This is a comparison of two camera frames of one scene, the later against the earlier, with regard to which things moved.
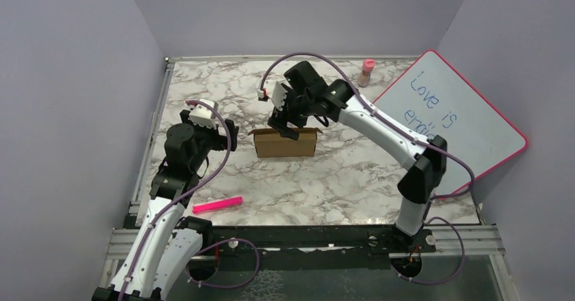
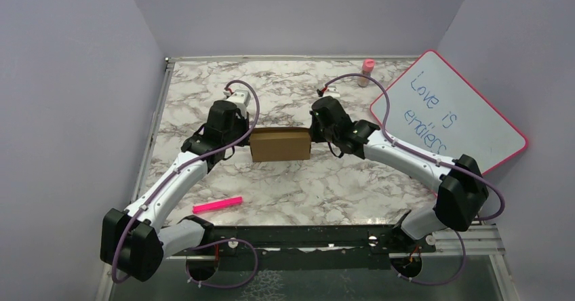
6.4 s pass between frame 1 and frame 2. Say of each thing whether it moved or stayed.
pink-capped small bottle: stayed
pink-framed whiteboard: stayed
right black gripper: moved
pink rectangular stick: stayed
